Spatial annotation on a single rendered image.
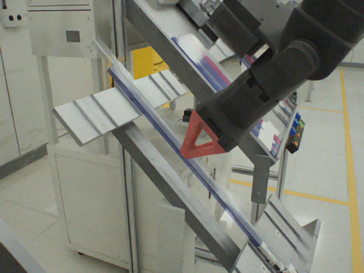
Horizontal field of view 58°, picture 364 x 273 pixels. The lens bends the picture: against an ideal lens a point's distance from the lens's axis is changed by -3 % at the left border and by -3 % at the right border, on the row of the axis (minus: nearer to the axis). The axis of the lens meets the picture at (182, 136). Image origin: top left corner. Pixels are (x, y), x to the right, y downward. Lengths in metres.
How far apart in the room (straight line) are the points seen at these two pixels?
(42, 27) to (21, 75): 1.39
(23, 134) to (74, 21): 1.67
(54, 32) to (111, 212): 0.76
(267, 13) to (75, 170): 1.24
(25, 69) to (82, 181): 1.46
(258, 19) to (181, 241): 0.46
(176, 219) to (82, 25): 0.82
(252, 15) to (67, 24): 1.00
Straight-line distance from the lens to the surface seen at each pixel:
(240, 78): 0.40
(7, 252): 0.46
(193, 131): 0.43
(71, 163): 1.49
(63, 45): 1.33
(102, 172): 1.40
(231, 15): 0.38
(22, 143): 2.83
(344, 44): 0.30
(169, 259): 0.73
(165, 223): 0.68
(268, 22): 0.36
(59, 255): 1.88
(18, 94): 2.75
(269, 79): 0.38
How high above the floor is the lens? 1.19
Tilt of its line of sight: 22 degrees down
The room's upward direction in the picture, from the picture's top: straight up
